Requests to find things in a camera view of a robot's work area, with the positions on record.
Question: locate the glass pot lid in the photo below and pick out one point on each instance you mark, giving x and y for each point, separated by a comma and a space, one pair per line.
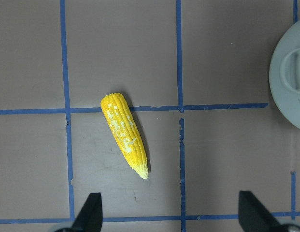
284, 75

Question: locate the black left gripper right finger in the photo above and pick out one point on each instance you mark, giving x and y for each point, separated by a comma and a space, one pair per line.
254, 217

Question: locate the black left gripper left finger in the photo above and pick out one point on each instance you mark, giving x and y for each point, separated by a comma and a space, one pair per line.
89, 218

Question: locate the yellow corn cob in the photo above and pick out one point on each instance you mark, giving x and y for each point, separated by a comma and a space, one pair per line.
125, 132

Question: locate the brown paper table mat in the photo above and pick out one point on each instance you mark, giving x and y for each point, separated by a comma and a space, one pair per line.
195, 76

